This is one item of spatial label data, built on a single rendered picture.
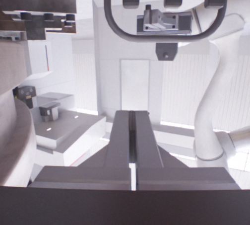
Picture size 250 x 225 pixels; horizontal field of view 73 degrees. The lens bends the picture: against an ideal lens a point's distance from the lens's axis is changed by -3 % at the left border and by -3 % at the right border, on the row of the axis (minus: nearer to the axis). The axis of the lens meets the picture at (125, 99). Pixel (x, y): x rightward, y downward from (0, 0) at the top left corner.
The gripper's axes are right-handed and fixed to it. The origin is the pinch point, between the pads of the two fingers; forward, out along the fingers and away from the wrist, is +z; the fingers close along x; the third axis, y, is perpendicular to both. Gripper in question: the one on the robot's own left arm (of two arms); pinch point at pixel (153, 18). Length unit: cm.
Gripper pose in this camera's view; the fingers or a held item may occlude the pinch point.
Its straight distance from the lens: 38.0
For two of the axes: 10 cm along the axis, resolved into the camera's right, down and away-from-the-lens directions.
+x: 9.2, 1.0, -3.8
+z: -4.0, 2.5, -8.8
